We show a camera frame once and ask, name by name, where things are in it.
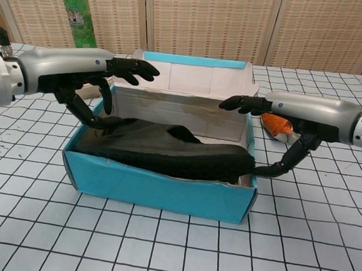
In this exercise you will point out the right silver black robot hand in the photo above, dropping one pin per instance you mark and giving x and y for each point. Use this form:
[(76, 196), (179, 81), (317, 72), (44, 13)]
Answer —
[(320, 116)]

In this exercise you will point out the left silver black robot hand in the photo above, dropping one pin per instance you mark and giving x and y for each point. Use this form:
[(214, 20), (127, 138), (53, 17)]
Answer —
[(64, 63)]

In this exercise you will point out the blue cardboard shoe box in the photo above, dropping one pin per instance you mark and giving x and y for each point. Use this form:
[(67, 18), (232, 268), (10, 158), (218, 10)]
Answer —
[(164, 193)]

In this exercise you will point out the green can with red lid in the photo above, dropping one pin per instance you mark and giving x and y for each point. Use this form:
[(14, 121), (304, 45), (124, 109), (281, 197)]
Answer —
[(81, 24)]

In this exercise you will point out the crumpled orange snack bag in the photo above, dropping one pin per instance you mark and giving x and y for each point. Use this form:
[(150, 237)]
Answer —
[(276, 125)]

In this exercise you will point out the blue checkered tablecloth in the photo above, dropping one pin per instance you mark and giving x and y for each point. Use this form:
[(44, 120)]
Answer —
[(172, 251)]

